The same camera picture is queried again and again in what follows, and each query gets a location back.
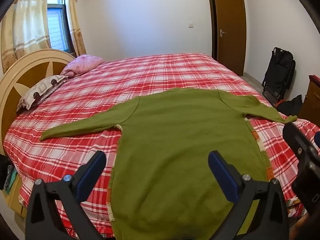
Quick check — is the brown wooden cabinet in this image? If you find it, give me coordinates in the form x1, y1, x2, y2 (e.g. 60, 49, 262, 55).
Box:
298, 75, 320, 127

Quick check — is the narrow beige curtain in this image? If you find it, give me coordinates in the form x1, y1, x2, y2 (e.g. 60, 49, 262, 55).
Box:
64, 0, 87, 57

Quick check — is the brown wooden door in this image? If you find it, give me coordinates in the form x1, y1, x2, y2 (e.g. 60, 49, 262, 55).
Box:
207, 0, 247, 77

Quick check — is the black bag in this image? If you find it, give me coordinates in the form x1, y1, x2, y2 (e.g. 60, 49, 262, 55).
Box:
276, 94, 303, 117

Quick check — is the green knit sweater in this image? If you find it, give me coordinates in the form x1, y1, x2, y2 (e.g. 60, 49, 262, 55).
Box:
40, 88, 298, 240

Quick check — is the cream wooden headboard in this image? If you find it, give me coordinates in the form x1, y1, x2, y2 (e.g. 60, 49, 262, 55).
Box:
0, 49, 76, 155

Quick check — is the pink floral pillow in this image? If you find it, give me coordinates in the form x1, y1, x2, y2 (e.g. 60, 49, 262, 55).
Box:
60, 54, 104, 77

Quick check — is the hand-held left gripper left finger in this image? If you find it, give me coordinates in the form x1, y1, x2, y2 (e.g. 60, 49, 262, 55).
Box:
25, 151, 107, 240

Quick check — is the dark cloth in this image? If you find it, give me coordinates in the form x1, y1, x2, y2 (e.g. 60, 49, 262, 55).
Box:
0, 154, 12, 191

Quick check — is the wooden nightstand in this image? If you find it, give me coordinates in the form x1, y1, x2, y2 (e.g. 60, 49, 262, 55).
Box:
4, 171, 28, 216

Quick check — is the red plaid bed sheet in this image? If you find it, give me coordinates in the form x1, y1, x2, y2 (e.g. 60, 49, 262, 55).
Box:
4, 52, 320, 237

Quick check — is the wide beige curtain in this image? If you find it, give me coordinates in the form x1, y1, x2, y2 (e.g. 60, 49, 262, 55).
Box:
1, 0, 52, 74

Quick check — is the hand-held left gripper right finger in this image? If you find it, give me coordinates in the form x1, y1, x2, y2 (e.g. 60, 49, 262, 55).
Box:
208, 151, 290, 240

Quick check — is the black folding chair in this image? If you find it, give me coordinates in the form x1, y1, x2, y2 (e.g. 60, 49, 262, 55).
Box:
261, 47, 296, 103

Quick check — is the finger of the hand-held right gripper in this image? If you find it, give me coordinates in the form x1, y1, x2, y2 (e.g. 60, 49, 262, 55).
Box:
283, 122, 316, 164

